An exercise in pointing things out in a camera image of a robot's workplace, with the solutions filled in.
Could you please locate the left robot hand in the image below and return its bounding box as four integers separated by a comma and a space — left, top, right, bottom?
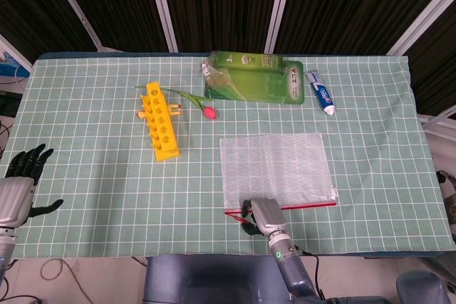
0, 143, 64, 229

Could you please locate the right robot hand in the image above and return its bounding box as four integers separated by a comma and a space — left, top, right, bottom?
239, 197, 288, 238

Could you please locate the white mesh zipper pouch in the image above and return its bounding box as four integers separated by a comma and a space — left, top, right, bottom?
219, 132, 338, 225

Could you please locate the blue-grey robot torso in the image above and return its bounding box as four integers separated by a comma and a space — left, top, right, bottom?
142, 254, 296, 304

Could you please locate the green checkered tablecloth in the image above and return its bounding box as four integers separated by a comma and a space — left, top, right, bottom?
9, 53, 448, 258

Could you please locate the pink artificial tulip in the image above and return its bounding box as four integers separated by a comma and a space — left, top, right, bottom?
135, 85, 217, 120

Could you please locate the white blue toothpaste tube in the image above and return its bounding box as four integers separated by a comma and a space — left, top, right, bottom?
304, 70, 336, 116

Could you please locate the green blister package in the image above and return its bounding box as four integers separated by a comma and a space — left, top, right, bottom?
201, 50, 305, 105

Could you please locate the white blue box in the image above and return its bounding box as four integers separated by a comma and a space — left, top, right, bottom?
0, 35, 32, 78

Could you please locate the yellow test tube rack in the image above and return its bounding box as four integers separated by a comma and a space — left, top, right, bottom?
140, 82, 182, 162

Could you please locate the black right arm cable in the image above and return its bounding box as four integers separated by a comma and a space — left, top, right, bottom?
294, 245, 323, 300

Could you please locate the thin floor cable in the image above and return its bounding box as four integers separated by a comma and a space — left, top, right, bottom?
40, 258, 94, 304

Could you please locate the white partition post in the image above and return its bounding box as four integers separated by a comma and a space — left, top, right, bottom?
264, 0, 296, 55
145, 0, 178, 53
387, 0, 456, 56
43, 0, 105, 52

